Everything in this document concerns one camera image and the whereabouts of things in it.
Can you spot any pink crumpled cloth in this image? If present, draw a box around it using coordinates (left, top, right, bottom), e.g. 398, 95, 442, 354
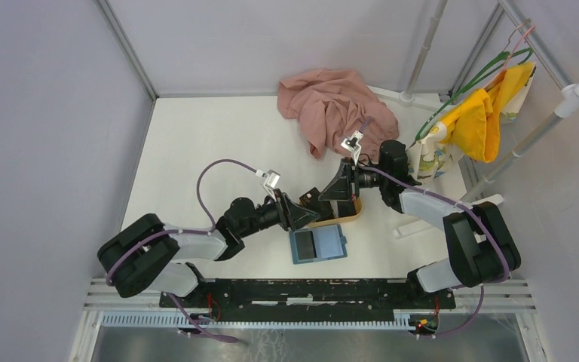
277, 68, 400, 161

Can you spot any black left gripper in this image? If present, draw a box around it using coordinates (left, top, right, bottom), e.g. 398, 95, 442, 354
238, 188, 320, 238

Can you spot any green clothes hanger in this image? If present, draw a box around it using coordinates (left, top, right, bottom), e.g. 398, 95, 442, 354
414, 47, 534, 142

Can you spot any pink clothes hanger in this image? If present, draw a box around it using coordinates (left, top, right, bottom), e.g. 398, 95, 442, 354
484, 19, 535, 91

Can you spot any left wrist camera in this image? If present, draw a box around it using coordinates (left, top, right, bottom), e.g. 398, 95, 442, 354
255, 170, 280, 191

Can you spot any white clothes rack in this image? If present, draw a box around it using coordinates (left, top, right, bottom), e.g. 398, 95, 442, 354
366, 0, 579, 240

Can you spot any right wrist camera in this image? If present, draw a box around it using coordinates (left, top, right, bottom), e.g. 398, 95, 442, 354
341, 130, 363, 157

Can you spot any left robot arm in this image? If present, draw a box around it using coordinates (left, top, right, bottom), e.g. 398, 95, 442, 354
96, 189, 320, 308

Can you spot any white slotted cable duct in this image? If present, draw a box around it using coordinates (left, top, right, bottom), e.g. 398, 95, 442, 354
100, 311, 413, 331

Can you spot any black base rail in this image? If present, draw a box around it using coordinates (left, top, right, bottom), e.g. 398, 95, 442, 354
181, 278, 456, 322

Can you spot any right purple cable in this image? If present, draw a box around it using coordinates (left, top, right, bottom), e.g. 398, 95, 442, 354
357, 116, 512, 339

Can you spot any yellow oval card tray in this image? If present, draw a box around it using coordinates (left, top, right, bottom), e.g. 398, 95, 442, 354
308, 198, 363, 228

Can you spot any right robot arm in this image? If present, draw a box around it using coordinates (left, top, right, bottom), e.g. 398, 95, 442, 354
319, 136, 522, 308

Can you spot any yellow garment on hanger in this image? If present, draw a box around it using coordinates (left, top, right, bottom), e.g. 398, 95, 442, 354
440, 62, 535, 163

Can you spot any blue card holder wallet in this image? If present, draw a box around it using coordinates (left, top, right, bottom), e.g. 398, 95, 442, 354
289, 225, 348, 265

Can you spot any dark grey credit card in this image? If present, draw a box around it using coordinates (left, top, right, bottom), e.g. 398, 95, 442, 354
299, 187, 334, 222

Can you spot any dinosaur print cloth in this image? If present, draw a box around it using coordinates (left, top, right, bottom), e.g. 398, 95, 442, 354
407, 74, 533, 183

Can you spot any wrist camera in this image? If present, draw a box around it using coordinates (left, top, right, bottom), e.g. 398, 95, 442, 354
255, 170, 280, 191
341, 130, 363, 157

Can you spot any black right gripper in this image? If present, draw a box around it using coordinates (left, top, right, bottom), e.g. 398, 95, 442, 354
318, 158, 388, 201

